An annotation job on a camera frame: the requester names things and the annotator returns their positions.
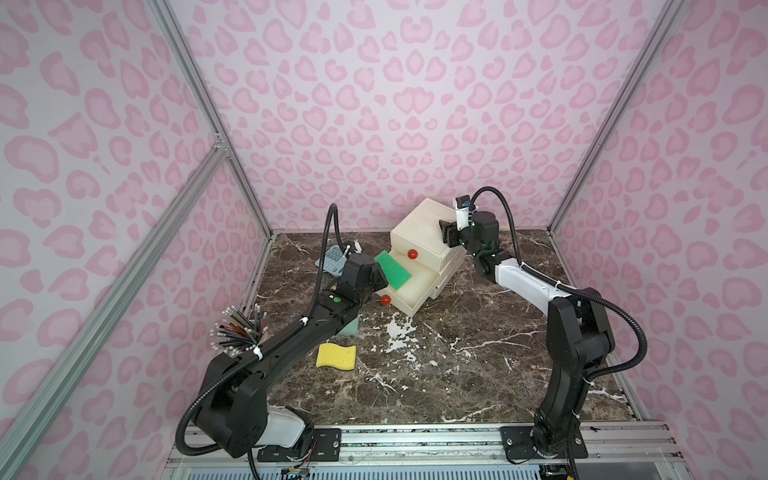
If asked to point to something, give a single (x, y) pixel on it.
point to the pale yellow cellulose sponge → (343, 357)
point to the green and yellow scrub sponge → (396, 275)
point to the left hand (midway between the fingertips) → (385, 266)
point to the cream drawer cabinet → (418, 245)
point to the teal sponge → (351, 328)
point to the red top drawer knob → (412, 254)
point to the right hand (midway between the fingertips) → (451, 218)
